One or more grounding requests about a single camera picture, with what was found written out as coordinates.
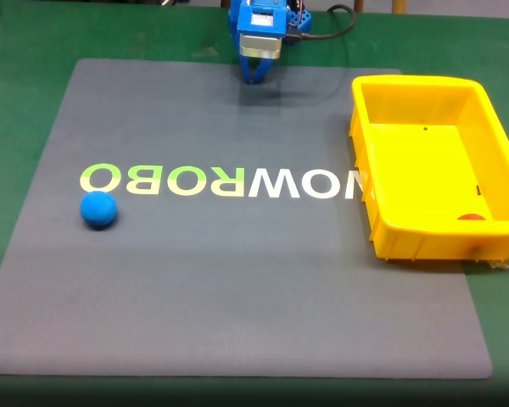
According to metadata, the blue ball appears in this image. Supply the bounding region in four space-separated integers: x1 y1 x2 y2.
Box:
80 190 119 231

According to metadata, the grey mat with lettering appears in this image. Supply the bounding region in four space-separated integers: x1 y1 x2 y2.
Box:
0 58 494 380

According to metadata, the silver camera box blue mount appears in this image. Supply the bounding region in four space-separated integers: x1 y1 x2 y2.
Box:
236 7 287 61

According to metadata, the yellow plastic bin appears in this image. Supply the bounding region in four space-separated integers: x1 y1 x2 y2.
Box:
349 75 509 262

